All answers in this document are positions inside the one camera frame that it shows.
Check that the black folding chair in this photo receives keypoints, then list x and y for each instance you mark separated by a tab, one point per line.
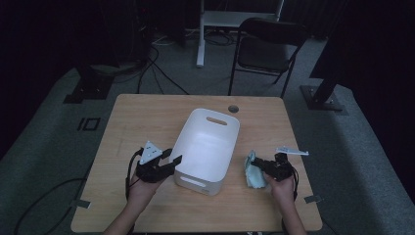
266	52

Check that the person's right hand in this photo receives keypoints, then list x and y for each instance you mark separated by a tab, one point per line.
282	191

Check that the white desk frame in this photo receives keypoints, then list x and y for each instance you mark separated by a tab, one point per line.
228	18

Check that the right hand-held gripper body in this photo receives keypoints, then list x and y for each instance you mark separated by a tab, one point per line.
279	166

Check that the person's left hand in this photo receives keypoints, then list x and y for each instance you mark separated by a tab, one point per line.
143	192

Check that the grey tape piece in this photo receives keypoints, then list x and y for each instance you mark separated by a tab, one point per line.
313	198
80	204

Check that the light blue cleaning cloth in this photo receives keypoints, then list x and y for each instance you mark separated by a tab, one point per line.
254	178

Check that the white plastic storage bin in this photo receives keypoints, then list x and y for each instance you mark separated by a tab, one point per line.
205	153

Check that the black metal stand base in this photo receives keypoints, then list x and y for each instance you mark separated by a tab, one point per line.
321	99
91	88

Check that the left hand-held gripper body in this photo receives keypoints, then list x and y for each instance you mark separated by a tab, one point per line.
151	171

